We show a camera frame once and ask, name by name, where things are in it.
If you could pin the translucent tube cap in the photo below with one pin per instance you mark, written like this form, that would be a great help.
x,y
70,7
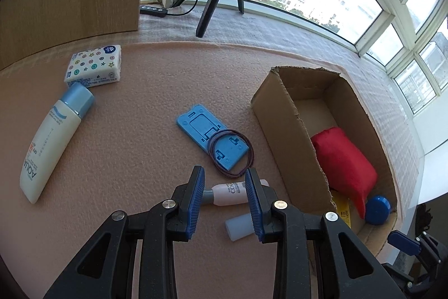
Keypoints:
x,y
238,227

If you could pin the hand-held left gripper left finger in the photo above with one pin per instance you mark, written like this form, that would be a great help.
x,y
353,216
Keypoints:
x,y
196,204

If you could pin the blue plastic stand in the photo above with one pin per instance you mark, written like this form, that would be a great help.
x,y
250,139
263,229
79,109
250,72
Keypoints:
x,y
196,124

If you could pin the small white pink tube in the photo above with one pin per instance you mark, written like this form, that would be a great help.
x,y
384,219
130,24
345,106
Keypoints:
x,y
227,194

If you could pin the white lotion bottle blue cap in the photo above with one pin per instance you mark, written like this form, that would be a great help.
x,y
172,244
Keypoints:
x,y
45,145

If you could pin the yellow packet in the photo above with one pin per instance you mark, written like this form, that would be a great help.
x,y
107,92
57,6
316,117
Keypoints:
x,y
343,211

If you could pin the black inline remote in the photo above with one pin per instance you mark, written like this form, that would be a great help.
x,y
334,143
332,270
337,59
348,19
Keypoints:
x,y
154,10

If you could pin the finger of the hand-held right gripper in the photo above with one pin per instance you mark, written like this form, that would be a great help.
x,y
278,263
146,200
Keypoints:
x,y
397,276
402,242

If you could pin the cardboard box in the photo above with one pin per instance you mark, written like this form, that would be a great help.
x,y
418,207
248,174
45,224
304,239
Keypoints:
x,y
280,131

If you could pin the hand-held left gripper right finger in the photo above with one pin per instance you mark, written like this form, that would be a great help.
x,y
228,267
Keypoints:
x,y
253,204

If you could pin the red fabric pouch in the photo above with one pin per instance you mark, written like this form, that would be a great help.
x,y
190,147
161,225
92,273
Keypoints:
x,y
343,162

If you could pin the patterned tissue pack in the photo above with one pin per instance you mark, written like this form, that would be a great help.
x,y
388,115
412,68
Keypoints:
x,y
92,66

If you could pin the blue round lid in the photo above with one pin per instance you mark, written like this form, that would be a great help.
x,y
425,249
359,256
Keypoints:
x,y
378,209

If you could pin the thin purple loop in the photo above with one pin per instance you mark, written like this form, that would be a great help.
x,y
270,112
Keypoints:
x,y
252,153

